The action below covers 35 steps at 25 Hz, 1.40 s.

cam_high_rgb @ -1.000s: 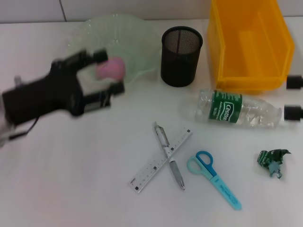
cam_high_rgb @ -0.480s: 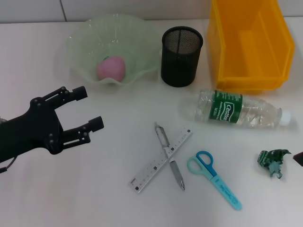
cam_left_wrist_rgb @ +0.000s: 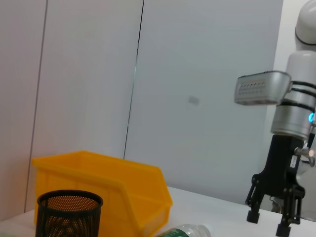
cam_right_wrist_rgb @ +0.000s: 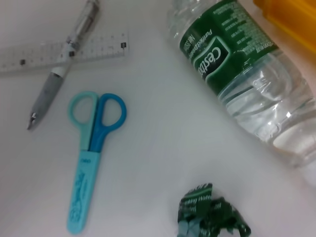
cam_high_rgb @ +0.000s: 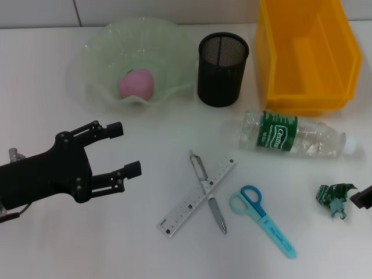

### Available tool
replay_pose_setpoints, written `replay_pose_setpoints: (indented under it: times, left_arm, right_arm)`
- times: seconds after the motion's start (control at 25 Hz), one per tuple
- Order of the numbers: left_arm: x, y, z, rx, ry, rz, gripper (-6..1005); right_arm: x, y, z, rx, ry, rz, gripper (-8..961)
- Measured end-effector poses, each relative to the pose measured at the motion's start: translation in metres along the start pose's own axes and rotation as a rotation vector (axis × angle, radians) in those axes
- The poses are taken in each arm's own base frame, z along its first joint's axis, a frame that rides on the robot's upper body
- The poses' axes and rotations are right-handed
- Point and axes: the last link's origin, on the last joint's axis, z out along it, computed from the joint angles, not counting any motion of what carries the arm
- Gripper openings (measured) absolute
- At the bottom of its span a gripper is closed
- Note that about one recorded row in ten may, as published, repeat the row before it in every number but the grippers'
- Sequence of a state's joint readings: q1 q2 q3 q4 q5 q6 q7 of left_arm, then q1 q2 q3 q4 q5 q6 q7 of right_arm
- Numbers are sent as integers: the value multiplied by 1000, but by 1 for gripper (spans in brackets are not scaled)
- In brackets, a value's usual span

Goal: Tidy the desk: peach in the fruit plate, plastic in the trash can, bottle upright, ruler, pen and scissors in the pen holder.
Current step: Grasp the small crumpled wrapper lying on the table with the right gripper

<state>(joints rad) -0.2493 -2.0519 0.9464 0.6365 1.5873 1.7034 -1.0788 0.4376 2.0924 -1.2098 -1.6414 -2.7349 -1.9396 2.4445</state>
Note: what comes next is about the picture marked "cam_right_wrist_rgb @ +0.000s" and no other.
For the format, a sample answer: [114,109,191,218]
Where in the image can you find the clear plastic ruler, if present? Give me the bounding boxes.
[0,31,131,77]

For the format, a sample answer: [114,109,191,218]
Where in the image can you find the green plastic wrapper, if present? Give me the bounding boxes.
[176,182,252,237]

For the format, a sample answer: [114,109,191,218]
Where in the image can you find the blue capped scissors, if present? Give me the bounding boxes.
[66,90,128,235]

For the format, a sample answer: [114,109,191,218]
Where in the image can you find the clear grey ballpoint pen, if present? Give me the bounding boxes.
[26,0,101,131]

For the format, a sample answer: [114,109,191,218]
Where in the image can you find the yellow plastic bin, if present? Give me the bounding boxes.
[253,0,316,54]

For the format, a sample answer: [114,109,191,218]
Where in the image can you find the clear green-label water bottle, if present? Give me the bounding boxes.
[166,0,316,186]

